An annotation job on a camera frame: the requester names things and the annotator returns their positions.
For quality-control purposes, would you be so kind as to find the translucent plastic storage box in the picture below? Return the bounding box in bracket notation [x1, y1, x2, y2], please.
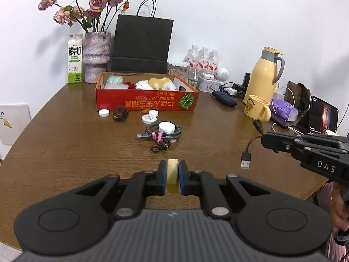
[104, 83, 129, 90]

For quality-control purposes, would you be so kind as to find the small white round cap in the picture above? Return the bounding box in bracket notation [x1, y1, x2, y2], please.
[98, 109, 110, 117]

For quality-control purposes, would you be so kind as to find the left water bottle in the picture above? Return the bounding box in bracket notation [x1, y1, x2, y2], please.
[187, 44, 199, 68]

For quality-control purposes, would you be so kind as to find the water bottle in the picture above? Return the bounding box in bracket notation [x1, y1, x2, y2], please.
[198, 47, 209, 70]
[187, 44, 199, 68]
[208, 49, 219, 73]

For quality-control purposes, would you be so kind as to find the person's right hand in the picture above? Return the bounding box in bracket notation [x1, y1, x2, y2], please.
[329, 182, 348, 233]

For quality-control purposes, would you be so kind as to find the braided cable pink tie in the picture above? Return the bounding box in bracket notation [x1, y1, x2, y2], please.
[136, 121, 182, 153]

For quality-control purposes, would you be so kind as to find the dark glass ring dish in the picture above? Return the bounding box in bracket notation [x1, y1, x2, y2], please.
[112, 106, 129, 122]

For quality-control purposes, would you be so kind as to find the iridescent green glitter ball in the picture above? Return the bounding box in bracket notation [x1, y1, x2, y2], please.
[106, 75, 124, 84]

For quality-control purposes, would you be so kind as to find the clear drinking glass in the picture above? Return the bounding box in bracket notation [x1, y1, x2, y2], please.
[188, 67, 204, 90]

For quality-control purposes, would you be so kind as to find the white charger adapter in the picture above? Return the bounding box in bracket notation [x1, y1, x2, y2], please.
[224, 87, 237, 96]

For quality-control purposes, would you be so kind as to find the white round gadget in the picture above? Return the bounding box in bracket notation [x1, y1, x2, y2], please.
[215, 67, 229, 82]

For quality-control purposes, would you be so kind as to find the large white ribbed cap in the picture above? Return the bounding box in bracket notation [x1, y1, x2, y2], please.
[159, 121, 176, 134]

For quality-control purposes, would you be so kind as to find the crumpled white tissue ball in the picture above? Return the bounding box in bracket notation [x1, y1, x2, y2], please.
[135, 80, 153, 91]

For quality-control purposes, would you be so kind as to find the white printed tin box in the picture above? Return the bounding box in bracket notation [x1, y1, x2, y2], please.
[199, 73, 223, 93]

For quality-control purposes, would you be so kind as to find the yellow white plush toy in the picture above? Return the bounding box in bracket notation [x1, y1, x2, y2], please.
[148, 78, 178, 91]

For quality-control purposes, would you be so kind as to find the red cardboard pumpkin box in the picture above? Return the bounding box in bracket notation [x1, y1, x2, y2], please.
[95, 72, 199, 111]

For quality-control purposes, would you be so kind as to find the yellow thermos jug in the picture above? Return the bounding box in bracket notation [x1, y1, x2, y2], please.
[243, 47, 284, 104]

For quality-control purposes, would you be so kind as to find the black usb cable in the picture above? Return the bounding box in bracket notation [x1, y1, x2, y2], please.
[240, 118, 265, 171]

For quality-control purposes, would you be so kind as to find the right water bottle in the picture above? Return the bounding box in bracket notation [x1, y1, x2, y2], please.
[208, 49, 219, 73]

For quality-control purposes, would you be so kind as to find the black glasses case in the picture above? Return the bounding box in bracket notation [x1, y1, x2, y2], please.
[212, 91, 237, 108]

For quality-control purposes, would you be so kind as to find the white round tin lid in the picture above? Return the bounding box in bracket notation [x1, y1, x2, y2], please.
[141, 114, 157, 125]

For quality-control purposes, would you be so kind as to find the yellow ceramic mug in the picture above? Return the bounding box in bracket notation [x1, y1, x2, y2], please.
[244, 95, 272, 122]

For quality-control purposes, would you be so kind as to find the black paper shopping bag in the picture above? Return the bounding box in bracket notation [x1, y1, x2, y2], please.
[111, 0, 173, 74]

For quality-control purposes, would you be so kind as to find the purple marbled flower vase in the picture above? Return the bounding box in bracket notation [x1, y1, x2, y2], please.
[82, 32, 111, 84]

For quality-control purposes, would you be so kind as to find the clear container white lid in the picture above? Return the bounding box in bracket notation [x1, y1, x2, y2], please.
[167, 61, 189, 80]

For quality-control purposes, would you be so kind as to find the red fabric rose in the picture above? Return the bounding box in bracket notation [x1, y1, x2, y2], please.
[124, 82, 136, 89]

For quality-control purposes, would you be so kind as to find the dried pink rose bouquet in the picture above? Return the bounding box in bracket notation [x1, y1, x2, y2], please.
[38, 0, 130, 33]

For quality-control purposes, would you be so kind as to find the green white milk carton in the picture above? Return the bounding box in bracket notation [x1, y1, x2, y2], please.
[67, 34, 83, 84]

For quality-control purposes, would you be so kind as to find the middle water bottle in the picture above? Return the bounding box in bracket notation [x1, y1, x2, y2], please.
[198, 47, 209, 70]

